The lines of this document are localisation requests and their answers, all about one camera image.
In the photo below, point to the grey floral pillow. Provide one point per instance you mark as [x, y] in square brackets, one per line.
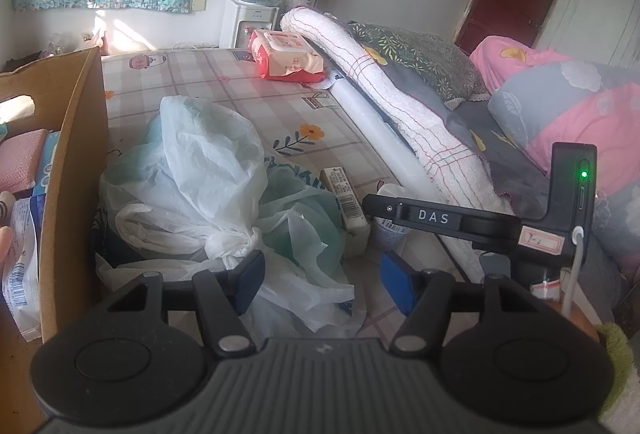
[425, 58]

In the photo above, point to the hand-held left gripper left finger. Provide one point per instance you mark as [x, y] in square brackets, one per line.
[247, 281]

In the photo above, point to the blue white packet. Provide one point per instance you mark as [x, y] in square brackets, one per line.
[22, 274]

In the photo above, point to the pink plush toy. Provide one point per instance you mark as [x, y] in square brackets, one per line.
[4, 239]

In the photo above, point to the person's right forearm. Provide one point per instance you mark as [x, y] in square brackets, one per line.
[612, 364]

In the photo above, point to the brown cardboard box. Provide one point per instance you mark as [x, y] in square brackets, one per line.
[75, 163]

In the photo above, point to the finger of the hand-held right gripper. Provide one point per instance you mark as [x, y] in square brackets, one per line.
[382, 208]

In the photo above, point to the white water dispenser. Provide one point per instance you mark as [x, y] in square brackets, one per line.
[235, 23]

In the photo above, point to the white plastic bag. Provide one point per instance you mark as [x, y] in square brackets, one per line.
[200, 174]

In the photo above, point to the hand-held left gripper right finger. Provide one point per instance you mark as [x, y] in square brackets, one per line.
[397, 281]

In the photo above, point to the small white bottle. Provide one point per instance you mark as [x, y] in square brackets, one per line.
[390, 234]

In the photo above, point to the beige ointment box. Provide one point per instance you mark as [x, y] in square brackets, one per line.
[342, 196]

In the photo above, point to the red wet wipes pack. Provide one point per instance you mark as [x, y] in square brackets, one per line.
[285, 56]

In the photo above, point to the wall socket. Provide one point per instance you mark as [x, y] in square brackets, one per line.
[199, 3]

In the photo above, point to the pink sponge cloth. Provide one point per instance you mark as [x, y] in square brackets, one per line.
[22, 158]

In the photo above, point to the pink grey cartoon quilt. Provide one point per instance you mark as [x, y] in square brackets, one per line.
[565, 113]

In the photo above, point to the rolled white towel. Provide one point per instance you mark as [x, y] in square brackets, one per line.
[400, 88]

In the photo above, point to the crumpled clear plastic bag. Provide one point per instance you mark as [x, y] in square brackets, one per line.
[95, 38]

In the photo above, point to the blue plaster box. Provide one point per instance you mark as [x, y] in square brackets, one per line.
[47, 163]

